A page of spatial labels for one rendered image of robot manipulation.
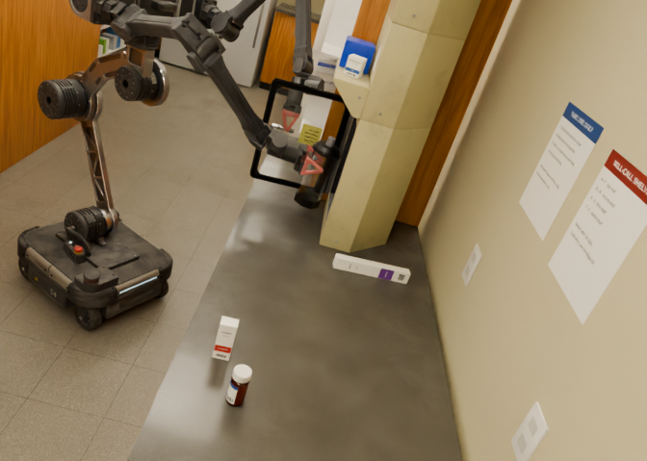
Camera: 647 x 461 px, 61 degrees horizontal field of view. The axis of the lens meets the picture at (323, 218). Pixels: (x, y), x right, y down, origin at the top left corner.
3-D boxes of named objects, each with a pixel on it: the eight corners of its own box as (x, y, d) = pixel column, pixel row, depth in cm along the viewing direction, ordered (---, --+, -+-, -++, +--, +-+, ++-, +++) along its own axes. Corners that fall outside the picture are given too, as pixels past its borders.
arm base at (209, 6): (209, 28, 236) (215, -1, 230) (223, 34, 233) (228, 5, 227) (194, 27, 229) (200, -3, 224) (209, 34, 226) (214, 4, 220)
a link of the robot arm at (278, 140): (263, 124, 197) (247, 141, 195) (268, 112, 186) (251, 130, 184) (289, 145, 198) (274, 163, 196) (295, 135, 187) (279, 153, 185)
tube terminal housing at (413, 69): (383, 222, 223) (456, 32, 189) (386, 264, 194) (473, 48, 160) (324, 205, 221) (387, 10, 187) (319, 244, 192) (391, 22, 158)
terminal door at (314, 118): (324, 194, 218) (354, 99, 200) (248, 176, 212) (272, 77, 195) (323, 193, 218) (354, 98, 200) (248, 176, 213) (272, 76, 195)
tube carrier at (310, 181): (321, 196, 210) (341, 148, 200) (320, 210, 201) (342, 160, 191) (294, 188, 208) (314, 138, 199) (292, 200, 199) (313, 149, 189)
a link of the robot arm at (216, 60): (205, 30, 168) (182, 54, 165) (217, 33, 165) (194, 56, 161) (267, 128, 200) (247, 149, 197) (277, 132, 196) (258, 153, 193)
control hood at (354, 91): (360, 93, 200) (369, 67, 196) (359, 119, 171) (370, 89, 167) (329, 85, 199) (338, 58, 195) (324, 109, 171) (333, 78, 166)
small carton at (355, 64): (361, 76, 179) (367, 59, 176) (357, 79, 174) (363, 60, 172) (348, 71, 180) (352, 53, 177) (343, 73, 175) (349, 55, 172)
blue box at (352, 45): (367, 68, 192) (375, 43, 188) (367, 75, 184) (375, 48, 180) (339, 60, 192) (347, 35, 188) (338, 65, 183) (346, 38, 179)
